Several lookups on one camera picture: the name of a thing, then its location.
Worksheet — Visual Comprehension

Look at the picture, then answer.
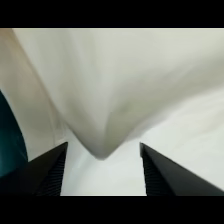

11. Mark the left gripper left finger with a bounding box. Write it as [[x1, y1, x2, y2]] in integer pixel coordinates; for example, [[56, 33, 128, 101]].
[[0, 141, 69, 197]]

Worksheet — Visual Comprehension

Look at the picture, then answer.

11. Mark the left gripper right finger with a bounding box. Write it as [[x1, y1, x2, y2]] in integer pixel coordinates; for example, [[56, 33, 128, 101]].
[[139, 142, 224, 197]]

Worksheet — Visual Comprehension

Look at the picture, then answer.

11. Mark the cream shirt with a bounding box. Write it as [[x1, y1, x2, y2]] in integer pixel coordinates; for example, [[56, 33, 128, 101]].
[[0, 27, 224, 197]]

